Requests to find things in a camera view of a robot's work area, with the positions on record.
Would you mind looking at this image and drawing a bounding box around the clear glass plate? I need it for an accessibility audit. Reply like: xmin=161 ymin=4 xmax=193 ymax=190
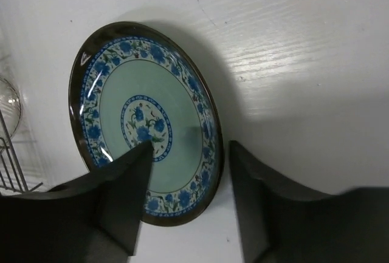
xmin=1 ymin=77 xmax=22 ymax=137

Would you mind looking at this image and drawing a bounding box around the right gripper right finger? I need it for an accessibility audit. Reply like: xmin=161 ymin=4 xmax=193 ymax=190
xmin=229 ymin=140 xmax=388 ymax=262

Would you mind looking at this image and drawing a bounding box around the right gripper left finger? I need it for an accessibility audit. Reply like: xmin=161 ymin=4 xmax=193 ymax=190
xmin=1 ymin=142 xmax=153 ymax=262

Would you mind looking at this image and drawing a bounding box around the grey wire dish rack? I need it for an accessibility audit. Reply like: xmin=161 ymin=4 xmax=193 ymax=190
xmin=1 ymin=112 xmax=43 ymax=194

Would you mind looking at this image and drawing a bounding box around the blue floral plate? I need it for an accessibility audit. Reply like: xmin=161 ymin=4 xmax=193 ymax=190
xmin=68 ymin=21 xmax=224 ymax=227

